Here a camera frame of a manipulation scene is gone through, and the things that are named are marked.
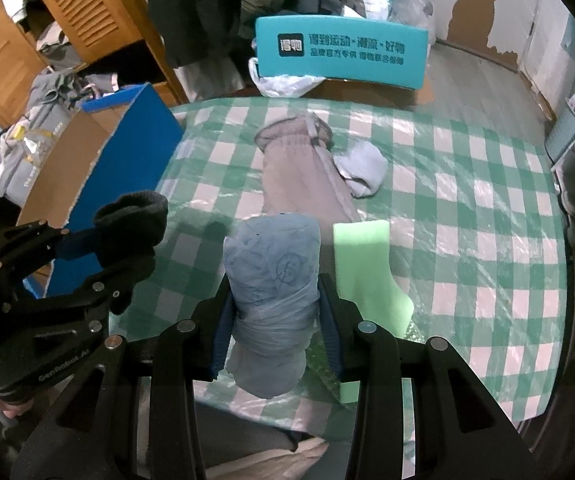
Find dark grey knit sock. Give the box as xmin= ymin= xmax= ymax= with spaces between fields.
xmin=92 ymin=188 xmax=169 ymax=311

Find blue cloth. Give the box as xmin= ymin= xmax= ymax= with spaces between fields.
xmin=223 ymin=214 xmax=321 ymax=399

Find light grey-blue sock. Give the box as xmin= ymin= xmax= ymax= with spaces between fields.
xmin=333 ymin=141 xmax=388 ymax=198

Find light green foam cloth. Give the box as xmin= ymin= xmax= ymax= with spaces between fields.
xmin=332 ymin=219 xmax=415 ymax=406

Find plastic bottle yellow cap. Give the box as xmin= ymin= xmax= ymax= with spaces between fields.
xmin=10 ymin=125 xmax=57 ymax=167

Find grey rolled sweatpants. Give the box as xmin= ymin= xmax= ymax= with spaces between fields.
xmin=255 ymin=113 xmax=360 ymax=240

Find blue cardboard shoebox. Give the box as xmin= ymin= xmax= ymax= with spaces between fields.
xmin=16 ymin=81 xmax=186 ymax=298

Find green checkered tablecloth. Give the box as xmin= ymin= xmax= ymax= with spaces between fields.
xmin=110 ymin=98 xmax=567 ymax=422

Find wooden louvered cabinet door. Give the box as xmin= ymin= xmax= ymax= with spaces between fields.
xmin=0 ymin=0 xmax=189 ymax=129

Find teal shoebox lid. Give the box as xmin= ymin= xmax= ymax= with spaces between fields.
xmin=256 ymin=14 xmax=429 ymax=90

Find light blue waste bin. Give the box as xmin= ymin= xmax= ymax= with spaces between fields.
xmin=545 ymin=94 xmax=575 ymax=165

